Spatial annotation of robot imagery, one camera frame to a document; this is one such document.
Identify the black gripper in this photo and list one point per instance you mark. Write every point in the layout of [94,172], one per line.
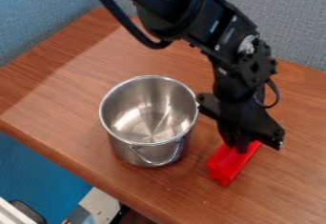
[244,121]

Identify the metal pot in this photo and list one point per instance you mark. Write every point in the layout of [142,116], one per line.
[149,114]

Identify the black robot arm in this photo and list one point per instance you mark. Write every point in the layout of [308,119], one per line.
[217,28]

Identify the red plastic block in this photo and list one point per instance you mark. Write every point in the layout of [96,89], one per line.
[228,162]

